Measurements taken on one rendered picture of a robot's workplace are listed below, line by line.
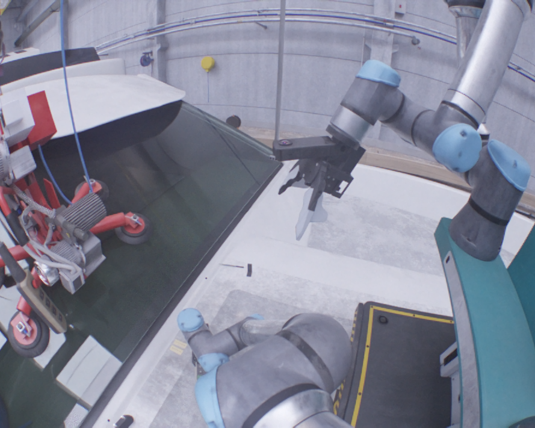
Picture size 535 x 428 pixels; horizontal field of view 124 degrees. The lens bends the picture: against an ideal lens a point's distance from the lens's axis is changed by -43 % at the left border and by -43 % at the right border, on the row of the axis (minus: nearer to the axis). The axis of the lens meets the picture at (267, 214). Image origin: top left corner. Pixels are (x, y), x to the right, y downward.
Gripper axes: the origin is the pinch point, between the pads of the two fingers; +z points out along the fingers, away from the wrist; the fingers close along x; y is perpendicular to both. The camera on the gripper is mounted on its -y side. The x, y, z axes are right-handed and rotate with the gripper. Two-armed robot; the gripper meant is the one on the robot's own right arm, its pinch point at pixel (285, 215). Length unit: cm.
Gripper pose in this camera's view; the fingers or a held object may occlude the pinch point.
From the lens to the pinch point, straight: 52.7
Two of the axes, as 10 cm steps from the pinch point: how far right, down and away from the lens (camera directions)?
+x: -1.8, -6.0, 7.7
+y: 8.8, 2.6, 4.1
